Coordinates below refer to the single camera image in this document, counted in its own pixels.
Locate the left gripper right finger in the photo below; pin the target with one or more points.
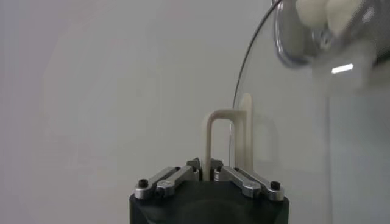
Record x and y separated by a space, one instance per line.
246 181

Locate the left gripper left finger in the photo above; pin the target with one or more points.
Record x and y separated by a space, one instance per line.
170 179

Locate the white steamed baozi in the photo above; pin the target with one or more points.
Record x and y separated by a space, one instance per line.
341 15
310 12

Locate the stainless steel steamer basket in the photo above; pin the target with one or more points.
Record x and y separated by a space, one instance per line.
292 45

